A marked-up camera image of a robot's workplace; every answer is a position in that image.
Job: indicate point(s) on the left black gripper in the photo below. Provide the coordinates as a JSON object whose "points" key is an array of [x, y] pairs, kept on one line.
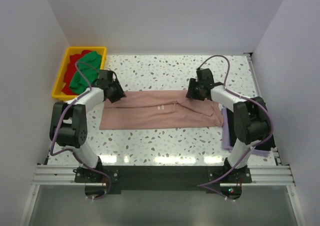
{"points": [[120, 93]]}

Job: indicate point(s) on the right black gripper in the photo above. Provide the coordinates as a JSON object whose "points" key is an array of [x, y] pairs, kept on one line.
{"points": [[193, 82]]}

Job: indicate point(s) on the pink t shirt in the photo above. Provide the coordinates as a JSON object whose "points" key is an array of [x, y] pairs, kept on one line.
{"points": [[159, 109]]}

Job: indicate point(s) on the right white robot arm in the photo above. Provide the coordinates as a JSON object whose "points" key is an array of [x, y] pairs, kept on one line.
{"points": [[251, 120]]}

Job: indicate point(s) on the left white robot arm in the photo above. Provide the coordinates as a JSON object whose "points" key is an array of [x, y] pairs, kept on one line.
{"points": [[68, 127]]}

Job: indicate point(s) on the green t shirt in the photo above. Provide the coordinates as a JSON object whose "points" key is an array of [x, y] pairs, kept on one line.
{"points": [[89, 66]]}

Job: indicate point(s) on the red t shirt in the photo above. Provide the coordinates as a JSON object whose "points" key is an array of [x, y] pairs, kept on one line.
{"points": [[70, 71]]}

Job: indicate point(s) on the yellow plastic bin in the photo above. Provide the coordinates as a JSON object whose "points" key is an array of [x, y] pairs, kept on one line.
{"points": [[59, 84]]}

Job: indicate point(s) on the lavender folded t shirt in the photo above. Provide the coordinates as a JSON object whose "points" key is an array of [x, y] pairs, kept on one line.
{"points": [[229, 136]]}

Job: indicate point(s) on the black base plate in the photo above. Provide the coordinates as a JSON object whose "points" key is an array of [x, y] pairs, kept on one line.
{"points": [[147, 178]]}

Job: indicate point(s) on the aluminium frame rail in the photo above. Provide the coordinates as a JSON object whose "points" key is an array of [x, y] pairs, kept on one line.
{"points": [[55, 170]]}

